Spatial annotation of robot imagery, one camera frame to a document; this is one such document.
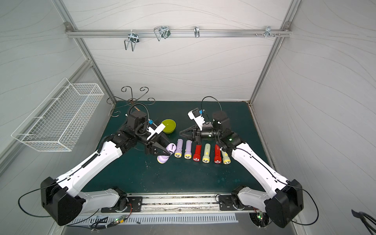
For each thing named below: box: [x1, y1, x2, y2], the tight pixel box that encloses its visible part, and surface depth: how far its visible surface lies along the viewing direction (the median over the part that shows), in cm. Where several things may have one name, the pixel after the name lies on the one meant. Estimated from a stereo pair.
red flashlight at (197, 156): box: [192, 144, 202, 163], surface depth 92 cm
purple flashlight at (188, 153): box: [184, 139, 193, 160], surface depth 90 cm
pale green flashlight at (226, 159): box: [221, 149, 232, 165], surface depth 88 cm
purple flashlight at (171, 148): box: [156, 142, 177, 165], surface depth 58 cm
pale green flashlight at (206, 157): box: [202, 142, 211, 164], surface depth 90 cm
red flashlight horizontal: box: [214, 143, 222, 165], surface depth 89 cm
